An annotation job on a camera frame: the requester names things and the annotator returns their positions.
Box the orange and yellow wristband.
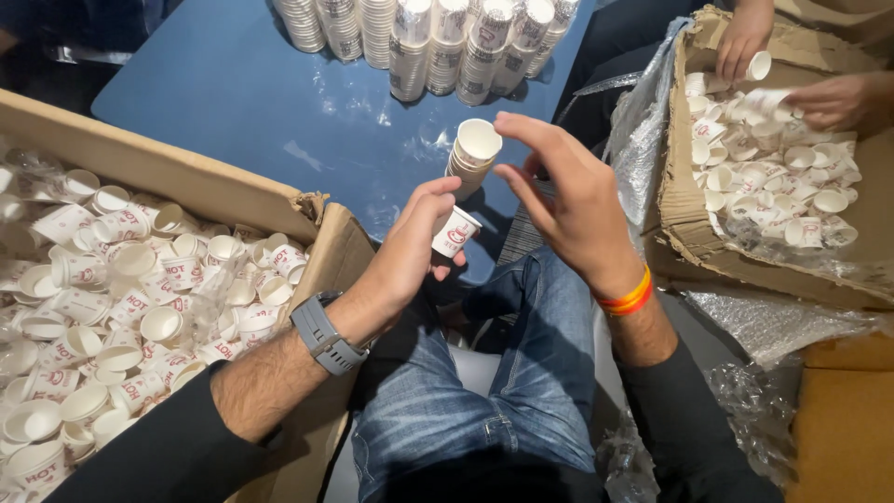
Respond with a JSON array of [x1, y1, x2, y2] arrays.
[[594, 263, 655, 318]]

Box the short stack of paper cups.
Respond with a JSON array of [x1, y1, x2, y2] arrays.
[[446, 118, 504, 204]]

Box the nested paper cups bundle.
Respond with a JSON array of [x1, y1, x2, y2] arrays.
[[739, 87, 804, 124]]

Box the large cardboard box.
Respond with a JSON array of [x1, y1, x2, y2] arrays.
[[0, 88, 379, 503]]

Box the torn cardboard box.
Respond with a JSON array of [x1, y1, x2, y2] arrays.
[[641, 5, 894, 313]]

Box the pile of loose paper cups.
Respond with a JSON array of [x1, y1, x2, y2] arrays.
[[0, 166, 312, 503]]

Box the single printed paper cup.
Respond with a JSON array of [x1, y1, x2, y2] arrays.
[[431, 204, 483, 260]]

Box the grey striped cloth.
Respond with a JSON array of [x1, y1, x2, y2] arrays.
[[496, 179, 557, 267]]

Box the white paper cup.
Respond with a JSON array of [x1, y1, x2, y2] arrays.
[[745, 50, 773, 83]]

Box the person's blue jeans legs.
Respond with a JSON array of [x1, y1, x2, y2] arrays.
[[349, 245, 603, 503]]

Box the crumpled clear plastic wrap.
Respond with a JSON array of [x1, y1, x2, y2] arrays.
[[596, 362, 801, 503]]

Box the row of wrapped cup sleeves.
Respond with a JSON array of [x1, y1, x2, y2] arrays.
[[271, 0, 581, 108]]

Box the crinkled silver plastic sheet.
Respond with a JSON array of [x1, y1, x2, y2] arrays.
[[573, 17, 694, 235]]

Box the person's right hand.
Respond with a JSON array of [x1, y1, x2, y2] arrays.
[[492, 111, 643, 300]]

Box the person's black shirt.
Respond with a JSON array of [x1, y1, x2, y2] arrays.
[[377, 453, 610, 503]]

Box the person's left hand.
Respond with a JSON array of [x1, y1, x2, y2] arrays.
[[327, 176, 469, 345]]

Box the grey wristwatch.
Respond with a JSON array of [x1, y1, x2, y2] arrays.
[[289, 291, 370, 377]]

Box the heap of small paper cups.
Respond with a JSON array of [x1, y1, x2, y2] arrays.
[[683, 70, 864, 251]]

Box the bubble wrap sheet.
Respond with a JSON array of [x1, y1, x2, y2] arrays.
[[686, 289, 882, 369]]

